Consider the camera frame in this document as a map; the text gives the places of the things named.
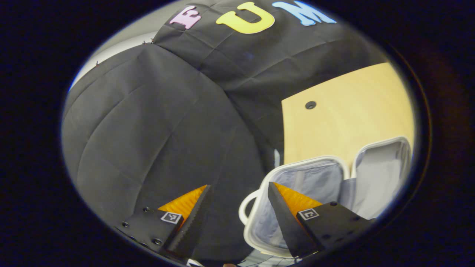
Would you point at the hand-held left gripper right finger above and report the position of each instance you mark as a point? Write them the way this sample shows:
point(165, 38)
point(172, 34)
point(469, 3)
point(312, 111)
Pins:
point(287, 226)

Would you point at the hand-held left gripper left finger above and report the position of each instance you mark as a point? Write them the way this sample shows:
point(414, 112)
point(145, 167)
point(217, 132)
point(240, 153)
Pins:
point(195, 226)

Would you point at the white suitcase with grey lining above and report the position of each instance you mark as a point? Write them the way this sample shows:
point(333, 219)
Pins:
point(315, 178)

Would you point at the black backdrop cloth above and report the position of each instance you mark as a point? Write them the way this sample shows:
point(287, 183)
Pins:
point(148, 129)

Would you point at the black table grommet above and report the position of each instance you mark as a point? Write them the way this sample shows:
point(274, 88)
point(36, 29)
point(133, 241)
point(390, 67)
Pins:
point(310, 105)

